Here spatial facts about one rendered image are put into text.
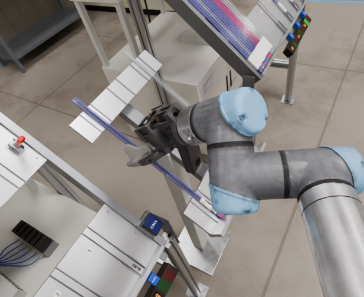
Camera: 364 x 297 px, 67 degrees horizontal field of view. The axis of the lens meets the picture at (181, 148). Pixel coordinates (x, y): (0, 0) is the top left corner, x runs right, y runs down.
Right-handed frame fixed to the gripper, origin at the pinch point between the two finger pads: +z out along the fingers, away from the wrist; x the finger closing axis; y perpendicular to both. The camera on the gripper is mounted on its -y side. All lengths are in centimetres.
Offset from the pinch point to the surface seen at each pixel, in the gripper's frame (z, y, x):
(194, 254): 56, -76, -3
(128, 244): 8.7, -15.9, 19.3
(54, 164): 12.6, 11.5, 14.7
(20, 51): 276, 87, -109
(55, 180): 52, 2, 11
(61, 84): 227, 33, -94
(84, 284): 9.3, -12.1, 32.4
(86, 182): 10.9, 2.8, 13.6
